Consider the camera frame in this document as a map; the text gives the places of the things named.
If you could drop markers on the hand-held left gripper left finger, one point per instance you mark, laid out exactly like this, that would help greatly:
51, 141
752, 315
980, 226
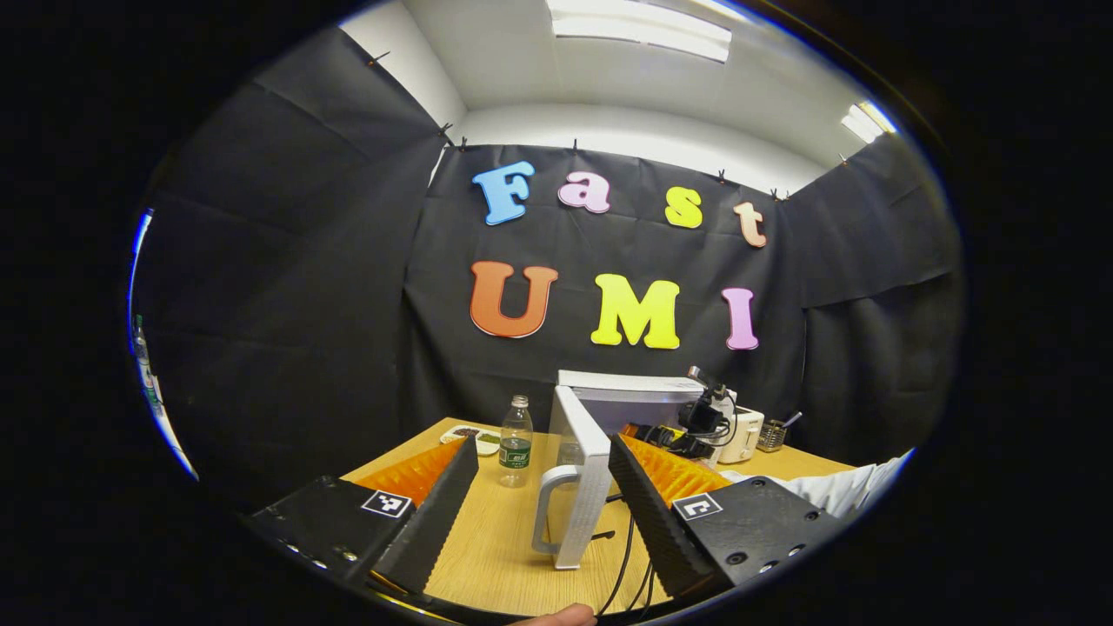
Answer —
435, 522

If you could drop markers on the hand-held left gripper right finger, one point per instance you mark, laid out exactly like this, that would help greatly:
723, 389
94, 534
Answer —
652, 522

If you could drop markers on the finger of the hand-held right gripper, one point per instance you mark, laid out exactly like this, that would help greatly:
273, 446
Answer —
633, 429

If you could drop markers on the white microwave oven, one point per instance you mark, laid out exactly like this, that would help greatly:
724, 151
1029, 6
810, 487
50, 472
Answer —
583, 469

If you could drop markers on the white toaster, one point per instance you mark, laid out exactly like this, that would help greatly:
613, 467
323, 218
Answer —
748, 435

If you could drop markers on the small mesh utensil holder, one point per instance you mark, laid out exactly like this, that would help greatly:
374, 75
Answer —
771, 437

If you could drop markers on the white plate with dark snacks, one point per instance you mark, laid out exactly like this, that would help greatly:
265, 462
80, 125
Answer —
452, 435

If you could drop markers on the metal spoon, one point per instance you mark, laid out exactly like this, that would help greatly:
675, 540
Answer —
793, 419

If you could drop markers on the clear water bottle green label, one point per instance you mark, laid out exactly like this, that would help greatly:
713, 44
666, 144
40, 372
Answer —
516, 435

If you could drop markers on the black backdrop cloth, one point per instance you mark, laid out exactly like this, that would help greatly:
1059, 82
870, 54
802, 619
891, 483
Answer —
287, 304

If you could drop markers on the clear plastic drink bottle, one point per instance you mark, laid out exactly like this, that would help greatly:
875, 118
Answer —
143, 365

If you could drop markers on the small ceiling light panel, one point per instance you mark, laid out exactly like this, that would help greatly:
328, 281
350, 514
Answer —
865, 122

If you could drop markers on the large ceiling light panel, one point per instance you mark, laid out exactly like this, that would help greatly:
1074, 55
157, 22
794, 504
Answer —
643, 30

